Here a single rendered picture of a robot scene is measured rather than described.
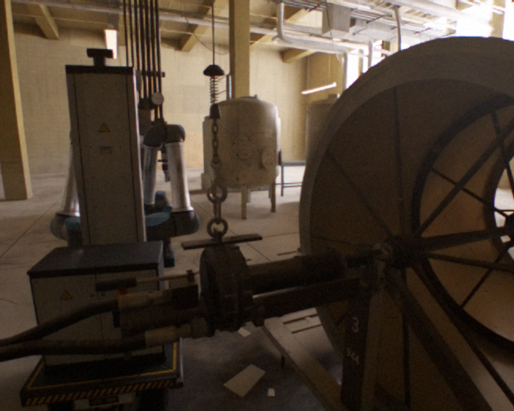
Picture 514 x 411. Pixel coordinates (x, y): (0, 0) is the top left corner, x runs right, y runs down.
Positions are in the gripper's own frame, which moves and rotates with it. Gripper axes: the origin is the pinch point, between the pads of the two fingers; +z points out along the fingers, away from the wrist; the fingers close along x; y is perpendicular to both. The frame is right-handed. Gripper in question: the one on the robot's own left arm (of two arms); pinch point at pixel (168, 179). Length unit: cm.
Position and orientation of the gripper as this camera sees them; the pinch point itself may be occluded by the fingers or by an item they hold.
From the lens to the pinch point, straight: 275.2
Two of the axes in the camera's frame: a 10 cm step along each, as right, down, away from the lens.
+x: 0.7, -1.9, 9.8
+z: 0.0, 9.8, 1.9
